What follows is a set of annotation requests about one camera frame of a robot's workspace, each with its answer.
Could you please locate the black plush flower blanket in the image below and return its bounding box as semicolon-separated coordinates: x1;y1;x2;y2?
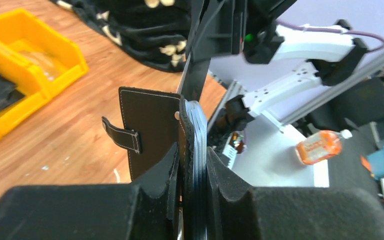
53;0;191;73

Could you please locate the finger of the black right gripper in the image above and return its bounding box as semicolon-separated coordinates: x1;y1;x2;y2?
177;0;225;101

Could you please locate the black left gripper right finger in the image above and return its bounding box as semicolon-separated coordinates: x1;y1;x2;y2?
206;148;384;240

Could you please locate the orange drink bottle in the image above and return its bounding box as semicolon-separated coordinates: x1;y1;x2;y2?
295;129;353;165

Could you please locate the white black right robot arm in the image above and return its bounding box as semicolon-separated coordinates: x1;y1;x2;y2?
177;0;368;145

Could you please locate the beige card in right bin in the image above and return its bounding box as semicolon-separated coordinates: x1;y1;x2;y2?
16;48;67;82

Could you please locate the yellow bin with holders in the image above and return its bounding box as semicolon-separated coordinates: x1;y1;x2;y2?
0;42;52;136

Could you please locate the yellow bin right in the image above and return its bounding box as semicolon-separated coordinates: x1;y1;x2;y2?
0;8;89;99

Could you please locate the black leather card holder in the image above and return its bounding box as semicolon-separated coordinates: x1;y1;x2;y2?
102;86;201;240

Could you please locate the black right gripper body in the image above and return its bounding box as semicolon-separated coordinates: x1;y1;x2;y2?
191;0;296;63

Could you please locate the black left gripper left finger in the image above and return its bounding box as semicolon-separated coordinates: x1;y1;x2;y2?
0;143;179;240

